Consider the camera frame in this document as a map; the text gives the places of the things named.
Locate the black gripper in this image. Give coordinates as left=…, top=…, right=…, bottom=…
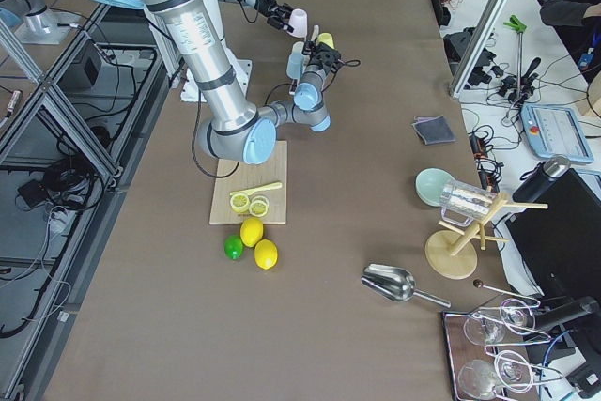
left=309, top=46, right=341, bottom=73
left=257, top=0, right=294, bottom=33

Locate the pink plastic cup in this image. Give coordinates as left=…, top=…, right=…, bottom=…
left=287, top=8, right=308, bottom=39

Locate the yellow plastic cup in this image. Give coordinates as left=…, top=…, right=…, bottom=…
left=316, top=32, right=335, bottom=50

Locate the cream white plastic cup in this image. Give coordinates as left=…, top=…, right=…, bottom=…
left=292, top=41, right=304, bottom=54

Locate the light blue plastic cup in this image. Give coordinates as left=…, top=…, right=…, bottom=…
left=286, top=53, right=304, bottom=80

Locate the yellow plastic knife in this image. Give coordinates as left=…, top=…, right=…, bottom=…
left=229, top=181, right=283, bottom=196

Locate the grey folded cloth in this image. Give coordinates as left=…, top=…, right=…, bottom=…
left=412, top=116, right=456, bottom=146

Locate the bamboo cutting board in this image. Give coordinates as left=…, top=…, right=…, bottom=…
left=209, top=141, right=287, bottom=225

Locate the lemon slice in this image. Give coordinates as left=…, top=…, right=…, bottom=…
left=248, top=195, right=270, bottom=218
left=229, top=193, right=251, bottom=214

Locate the green ceramic bowl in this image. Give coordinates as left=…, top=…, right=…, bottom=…
left=415, top=168, right=455, bottom=208

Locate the whole yellow lemon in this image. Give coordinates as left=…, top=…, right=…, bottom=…
left=239, top=217, right=264, bottom=248

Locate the clear glass mug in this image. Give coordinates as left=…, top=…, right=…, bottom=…
left=439, top=179, right=497, bottom=227

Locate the green lime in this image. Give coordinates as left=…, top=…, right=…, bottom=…
left=223, top=235, right=245, bottom=260

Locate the wooden mug tree stand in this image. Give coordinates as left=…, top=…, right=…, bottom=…
left=424, top=193, right=548, bottom=280

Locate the shiny metal scoop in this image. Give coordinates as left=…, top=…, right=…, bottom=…
left=361, top=263, right=451, bottom=309

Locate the blue teach pendant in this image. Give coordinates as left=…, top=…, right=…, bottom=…
left=520, top=104, right=594, bottom=164

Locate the grey metal bottle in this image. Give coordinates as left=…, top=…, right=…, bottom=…
left=512, top=154, right=571, bottom=202

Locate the black monitor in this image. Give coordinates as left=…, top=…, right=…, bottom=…
left=506, top=169, right=600, bottom=300

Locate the wine glass rack tray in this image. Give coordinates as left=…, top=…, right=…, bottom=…
left=442, top=295, right=594, bottom=400

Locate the white wire cup rack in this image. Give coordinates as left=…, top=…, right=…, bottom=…
left=288, top=24, right=321, bottom=96

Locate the aluminium frame post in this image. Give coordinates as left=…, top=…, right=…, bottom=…
left=449, top=0, right=507, bottom=100

